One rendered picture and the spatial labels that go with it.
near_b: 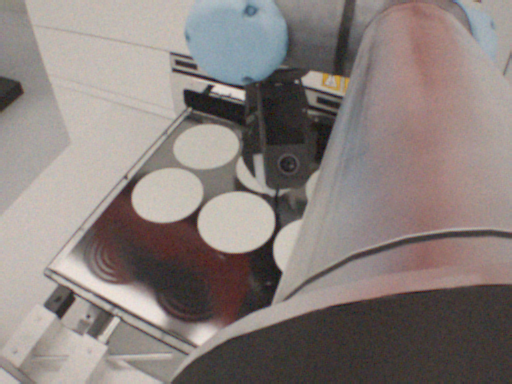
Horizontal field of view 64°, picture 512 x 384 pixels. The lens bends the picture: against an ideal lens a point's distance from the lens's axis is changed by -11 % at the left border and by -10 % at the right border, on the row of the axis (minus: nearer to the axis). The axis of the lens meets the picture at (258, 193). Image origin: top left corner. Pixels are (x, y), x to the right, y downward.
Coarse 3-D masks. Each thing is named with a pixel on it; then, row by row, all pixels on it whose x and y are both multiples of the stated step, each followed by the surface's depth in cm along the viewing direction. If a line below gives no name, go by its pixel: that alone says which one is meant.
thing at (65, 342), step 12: (60, 336) 50; (72, 336) 50; (48, 348) 49; (60, 348) 49; (72, 348) 49; (36, 372) 47; (48, 372) 47; (108, 372) 47; (120, 372) 47; (132, 372) 48
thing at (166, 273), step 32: (160, 160) 67; (320, 160) 67; (128, 192) 63; (224, 192) 63; (256, 192) 63; (288, 192) 63; (96, 224) 59; (128, 224) 59; (160, 224) 59; (192, 224) 59; (288, 224) 59; (96, 256) 56; (128, 256) 56; (160, 256) 56; (192, 256) 56; (224, 256) 56; (256, 256) 56; (96, 288) 52; (128, 288) 53; (160, 288) 53; (192, 288) 53; (224, 288) 53; (256, 288) 53; (160, 320) 50; (192, 320) 50; (224, 320) 50
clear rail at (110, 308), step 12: (48, 276) 53; (60, 276) 53; (72, 288) 52; (84, 288) 52; (84, 300) 52; (96, 300) 51; (108, 312) 50; (120, 312) 50; (132, 324) 49; (144, 324) 49; (156, 336) 48; (168, 336) 48; (180, 348) 48; (192, 348) 47
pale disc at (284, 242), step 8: (296, 224) 59; (280, 232) 58; (288, 232) 58; (296, 232) 58; (280, 240) 57; (288, 240) 57; (280, 248) 57; (288, 248) 57; (280, 256) 56; (288, 256) 56; (280, 264) 55
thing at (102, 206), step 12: (192, 108) 75; (180, 120) 73; (168, 132) 71; (156, 144) 69; (144, 156) 67; (132, 168) 65; (120, 180) 64; (108, 204) 61; (96, 216) 60; (84, 228) 58; (72, 240) 57; (60, 252) 55; (48, 264) 54; (60, 264) 55
